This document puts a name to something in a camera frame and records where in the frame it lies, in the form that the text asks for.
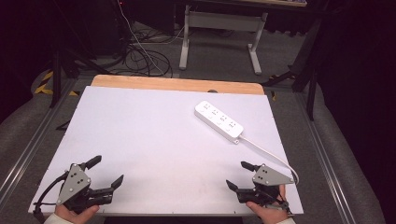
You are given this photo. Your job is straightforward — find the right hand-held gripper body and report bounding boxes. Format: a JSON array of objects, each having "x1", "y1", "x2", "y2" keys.
[{"x1": 236, "y1": 163, "x2": 295, "y2": 207}]

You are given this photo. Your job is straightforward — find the white metal desk frame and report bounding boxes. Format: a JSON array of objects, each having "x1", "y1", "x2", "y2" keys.
[{"x1": 178, "y1": 3, "x2": 269, "y2": 77}]

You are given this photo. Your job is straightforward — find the white power strip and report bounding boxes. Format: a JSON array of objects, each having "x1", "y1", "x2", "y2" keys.
[{"x1": 193, "y1": 100, "x2": 245, "y2": 146}]

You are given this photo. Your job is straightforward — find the white board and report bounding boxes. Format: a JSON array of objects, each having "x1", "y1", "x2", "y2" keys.
[{"x1": 28, "y1": 85, "x2": 304, "y2": 217}]

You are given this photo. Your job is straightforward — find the aluminium rail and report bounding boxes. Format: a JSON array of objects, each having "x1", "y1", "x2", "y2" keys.
[
  {"x1": 293, "y1": 91, "x2": 354, "y2": 224},
  {"x1": 0, "y1": 78, "x2": 78, "y2": 200}
]

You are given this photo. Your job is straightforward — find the black floor cables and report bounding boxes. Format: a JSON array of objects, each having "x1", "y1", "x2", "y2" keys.
[{"x1": 121, "y1": 21, "x2": 188, "y2": 78}]

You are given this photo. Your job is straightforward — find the wooden table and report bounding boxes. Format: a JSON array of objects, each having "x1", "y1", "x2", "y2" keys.
[{"x1": 90, "y1": 74, "x2": 265, "y2": 96}]

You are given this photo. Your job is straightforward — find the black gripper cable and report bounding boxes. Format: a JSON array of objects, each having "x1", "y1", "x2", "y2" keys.
[{"x1": 32, "y1": 172, "x2": 69, "y2": 220}]

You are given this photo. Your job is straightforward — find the person's left hand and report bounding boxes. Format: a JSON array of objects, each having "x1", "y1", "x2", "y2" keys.
[{"x1": 54, "y1": 203, "x2": 101, "y2": 224}]

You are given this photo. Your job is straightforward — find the thin white floor cable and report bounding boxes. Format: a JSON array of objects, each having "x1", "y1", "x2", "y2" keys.
[{"x1": 117, "y1": 0, "x2": 185, "y2": 77}]

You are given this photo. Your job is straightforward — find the person's right hand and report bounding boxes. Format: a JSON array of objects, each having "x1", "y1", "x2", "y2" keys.
[{"x1": 245, "y1": 184, "x2": 289, "y2": 224}]

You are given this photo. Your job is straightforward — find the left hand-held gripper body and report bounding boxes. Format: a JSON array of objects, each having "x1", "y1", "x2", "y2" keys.
[{"x1": 56, "y1": 162, "x2": 105, "y2": 216}]

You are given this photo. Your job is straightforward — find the white power strip cable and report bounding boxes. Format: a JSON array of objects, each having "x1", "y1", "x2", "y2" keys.
[{"x1": 240, "y1": 134, "x2": 301, "y2": 187}]

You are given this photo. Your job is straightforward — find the yellow black floor tape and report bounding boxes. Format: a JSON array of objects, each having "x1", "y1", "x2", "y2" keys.
[{"x1": 33, "y1": 70, "x2": 80, "y2": 97}]

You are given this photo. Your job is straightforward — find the black metal stand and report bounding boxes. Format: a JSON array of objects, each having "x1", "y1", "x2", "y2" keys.
[
  {"x1": 261, "y1": 18, "x2": 323, "y2": 121},
  {"x1": 49, "y1": 0, "x2": 110, "y2": 109}
]

